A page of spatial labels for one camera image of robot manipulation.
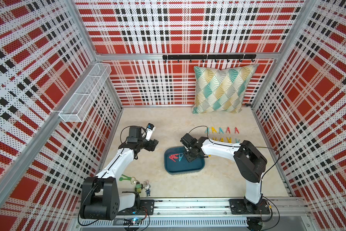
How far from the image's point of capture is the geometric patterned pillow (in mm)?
924

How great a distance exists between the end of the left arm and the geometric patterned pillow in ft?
1.58

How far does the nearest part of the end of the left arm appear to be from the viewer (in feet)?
2.09
